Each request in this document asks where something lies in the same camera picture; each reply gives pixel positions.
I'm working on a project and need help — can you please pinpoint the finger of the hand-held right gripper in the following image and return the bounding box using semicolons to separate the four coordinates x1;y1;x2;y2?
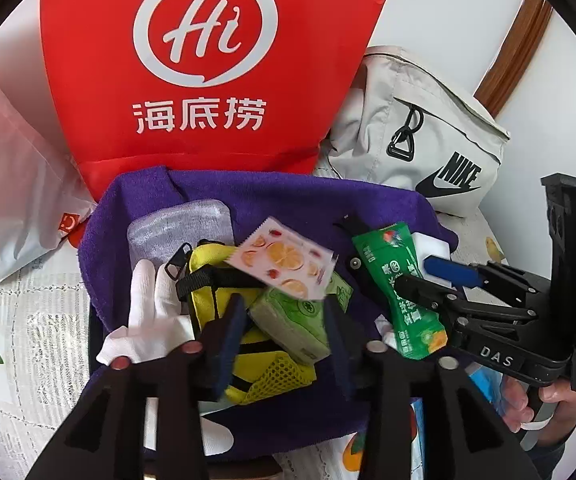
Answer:
397;274;539;333
424;255;551;311

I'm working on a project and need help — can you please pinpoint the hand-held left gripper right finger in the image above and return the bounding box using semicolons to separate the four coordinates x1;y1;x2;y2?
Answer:
322;297;541;480

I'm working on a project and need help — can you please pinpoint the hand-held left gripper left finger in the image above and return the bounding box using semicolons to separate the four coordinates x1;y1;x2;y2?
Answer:
25;292;249;480

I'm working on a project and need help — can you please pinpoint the white paper tissue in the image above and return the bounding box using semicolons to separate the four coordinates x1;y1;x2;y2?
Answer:
415;232;456;291

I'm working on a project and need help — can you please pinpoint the green tissue packet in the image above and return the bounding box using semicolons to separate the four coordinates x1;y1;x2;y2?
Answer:
248;272;351;366

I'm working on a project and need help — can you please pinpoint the green sachet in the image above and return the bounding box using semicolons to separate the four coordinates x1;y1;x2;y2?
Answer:
352;223;449;362

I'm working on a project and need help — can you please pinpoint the yellow pouch with black straps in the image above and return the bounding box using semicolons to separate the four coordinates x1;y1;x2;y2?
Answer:
175;241;317;406

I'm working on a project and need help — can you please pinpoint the fruit print sachet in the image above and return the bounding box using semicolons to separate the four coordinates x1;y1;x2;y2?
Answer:
227;216;337;302

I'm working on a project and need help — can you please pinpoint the clear zip bag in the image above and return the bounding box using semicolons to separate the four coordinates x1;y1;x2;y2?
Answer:
128;199;232;271

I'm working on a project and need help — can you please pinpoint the purple towel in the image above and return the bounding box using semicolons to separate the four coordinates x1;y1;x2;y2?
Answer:
78;166;461;466

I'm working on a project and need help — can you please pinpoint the person's right hand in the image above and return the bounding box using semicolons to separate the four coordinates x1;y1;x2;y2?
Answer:
500;376;576;433

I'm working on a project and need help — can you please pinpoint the blue tissue pack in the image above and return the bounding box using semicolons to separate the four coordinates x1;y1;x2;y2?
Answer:
410;365;506;480

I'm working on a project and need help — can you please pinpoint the beige waist bag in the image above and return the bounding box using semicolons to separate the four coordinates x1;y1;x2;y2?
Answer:
313;45;511;218

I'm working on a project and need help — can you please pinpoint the mango print tablecloth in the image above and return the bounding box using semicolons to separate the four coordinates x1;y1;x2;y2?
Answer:
0;207;514;480

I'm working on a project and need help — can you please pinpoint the white plastic shopping bag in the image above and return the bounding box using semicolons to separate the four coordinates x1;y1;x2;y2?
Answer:
0;62;98;288

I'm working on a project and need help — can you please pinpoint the red paper bag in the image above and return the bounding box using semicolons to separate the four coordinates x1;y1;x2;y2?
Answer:
39;0;403;201

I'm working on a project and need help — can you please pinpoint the brown wooden door frame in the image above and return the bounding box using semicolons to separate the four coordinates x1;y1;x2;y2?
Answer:
474;0;554;116

